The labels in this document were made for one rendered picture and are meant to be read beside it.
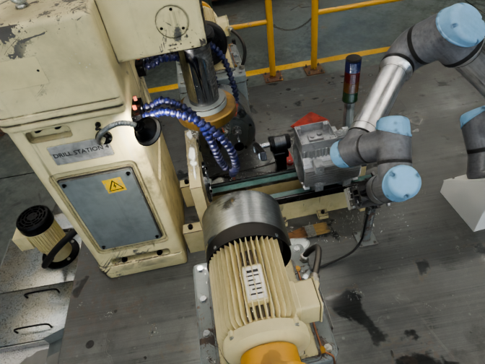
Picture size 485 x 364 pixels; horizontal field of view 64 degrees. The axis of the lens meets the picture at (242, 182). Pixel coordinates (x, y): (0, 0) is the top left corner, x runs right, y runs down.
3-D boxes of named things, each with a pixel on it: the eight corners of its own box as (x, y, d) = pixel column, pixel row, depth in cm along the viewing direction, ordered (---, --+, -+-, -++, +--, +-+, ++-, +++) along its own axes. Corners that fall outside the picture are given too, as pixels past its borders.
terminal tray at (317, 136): (302, 161, 131) (302, 145, 126) (294, 141, 139) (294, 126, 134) (336, 154, 132) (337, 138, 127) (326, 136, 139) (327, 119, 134)
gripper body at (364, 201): (344, 185, 110) (356, 179, 98) (373, 179, 110) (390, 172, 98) (350, 211, 109) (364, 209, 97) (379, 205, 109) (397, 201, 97)
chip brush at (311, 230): (277, 245, 142) (277, 243, 141) (273, 234, 145) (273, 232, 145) (330, 232, 143) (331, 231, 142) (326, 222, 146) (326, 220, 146)
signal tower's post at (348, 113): (340, 149, 174) (347, 64, 144) (334, 138, 179) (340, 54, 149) (357, 145, 174) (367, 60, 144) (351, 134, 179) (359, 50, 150)
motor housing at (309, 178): (305, 200, 139) (305, 161, 126) (292, 165, 153) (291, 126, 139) (359, 189, 140) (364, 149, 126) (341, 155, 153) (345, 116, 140)
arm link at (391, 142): (356, 123, 94) (358, 167, 93) (395, 111, 84) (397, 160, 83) (379, 128, 98) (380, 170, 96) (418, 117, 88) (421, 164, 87)
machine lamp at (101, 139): (94, 174, 90) (71, 132, 81) (99, 144, 98) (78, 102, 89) (170, 159, 91) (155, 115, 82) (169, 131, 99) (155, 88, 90)
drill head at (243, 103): (201, 178, 154) (187, 128, 136) (193, 119, 183) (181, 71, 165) (262, 166, 155) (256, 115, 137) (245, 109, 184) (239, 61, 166)
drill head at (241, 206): (221, 342, 108) (204, 300, 90) (208, 237, 133) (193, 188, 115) (308, 323, 108) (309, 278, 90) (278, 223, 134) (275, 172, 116)
